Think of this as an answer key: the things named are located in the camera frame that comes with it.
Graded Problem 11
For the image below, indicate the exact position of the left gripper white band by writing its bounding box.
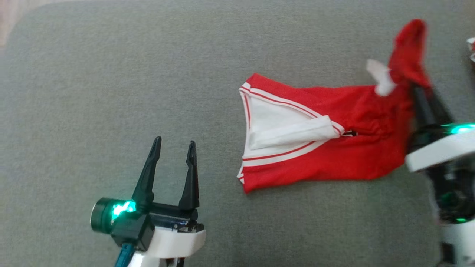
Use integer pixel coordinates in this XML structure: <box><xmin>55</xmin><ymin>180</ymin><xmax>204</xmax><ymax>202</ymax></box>
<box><xmin>131</xmin><ymin>136</ymin><xmax>207</xmax><ymax>260</ymax></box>

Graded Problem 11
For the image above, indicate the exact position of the grey sofa seat cushion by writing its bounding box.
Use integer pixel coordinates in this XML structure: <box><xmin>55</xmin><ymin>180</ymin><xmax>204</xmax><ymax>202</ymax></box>
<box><xmin>0</xmin><ymin>0</ymin><xmax>475</xmax><ymax>267</ymax></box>

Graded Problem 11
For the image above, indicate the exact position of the red Bulls basketball jersey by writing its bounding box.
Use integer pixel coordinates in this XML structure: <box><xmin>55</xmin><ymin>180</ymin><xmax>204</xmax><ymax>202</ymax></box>
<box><xmin>237</xmin><ymin>19</ymin><xmax>433</xmax><ymax>194</ymax></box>

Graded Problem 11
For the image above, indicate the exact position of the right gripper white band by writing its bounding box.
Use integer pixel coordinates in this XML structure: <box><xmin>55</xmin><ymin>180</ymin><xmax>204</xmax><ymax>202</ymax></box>
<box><xmin>405</xmin><ymin>85</ymin><xmax>475</xmax><ymax>173</ymax></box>

